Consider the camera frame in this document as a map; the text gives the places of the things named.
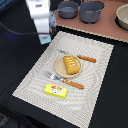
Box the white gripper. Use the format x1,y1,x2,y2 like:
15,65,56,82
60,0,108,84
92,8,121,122
32,9,58,37

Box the black cable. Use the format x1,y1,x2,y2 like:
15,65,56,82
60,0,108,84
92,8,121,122
0,21,38,36

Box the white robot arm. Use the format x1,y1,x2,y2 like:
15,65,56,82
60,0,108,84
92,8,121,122
26,0,57,38

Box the orange bread loaf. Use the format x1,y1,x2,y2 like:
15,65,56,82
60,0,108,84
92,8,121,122
63,55,79,75

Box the fork with orange handle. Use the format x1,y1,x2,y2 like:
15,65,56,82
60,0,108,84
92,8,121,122
43,71,84,89

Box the beige woven placemat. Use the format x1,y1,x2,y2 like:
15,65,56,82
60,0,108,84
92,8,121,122
13,31,113,128

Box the round wooden plate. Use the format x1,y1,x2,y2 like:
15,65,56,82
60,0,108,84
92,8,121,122
55,56,82,78

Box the knife with orange handle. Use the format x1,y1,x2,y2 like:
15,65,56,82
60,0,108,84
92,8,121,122
57,49,97,63

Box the yellow butter box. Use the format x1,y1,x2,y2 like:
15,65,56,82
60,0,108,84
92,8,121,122
44,84,67,98

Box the cream bowl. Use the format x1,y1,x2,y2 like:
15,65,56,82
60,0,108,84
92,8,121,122
116,4,128,30

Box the pink stove mat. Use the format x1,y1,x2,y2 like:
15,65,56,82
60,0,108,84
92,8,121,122
55,0,128,42

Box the grey saucepan with handle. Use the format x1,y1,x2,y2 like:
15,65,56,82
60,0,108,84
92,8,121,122
57,1,78,19

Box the dark grey cooking pot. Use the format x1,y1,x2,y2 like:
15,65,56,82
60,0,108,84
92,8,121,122
79,1,103,23

